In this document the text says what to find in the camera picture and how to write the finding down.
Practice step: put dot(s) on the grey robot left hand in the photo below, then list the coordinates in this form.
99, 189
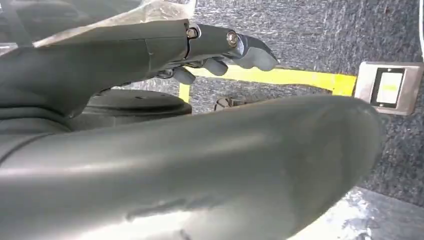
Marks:
198, 165

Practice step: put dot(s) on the yellow floor tape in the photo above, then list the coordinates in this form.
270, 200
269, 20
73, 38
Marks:
298, 78

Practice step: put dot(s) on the clear plastic wrap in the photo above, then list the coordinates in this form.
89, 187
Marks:
149, 13

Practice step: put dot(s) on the steel floor socket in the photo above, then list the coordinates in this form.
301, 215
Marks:
389, 87

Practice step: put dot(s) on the black round base plate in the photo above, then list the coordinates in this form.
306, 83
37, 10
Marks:
139, 102

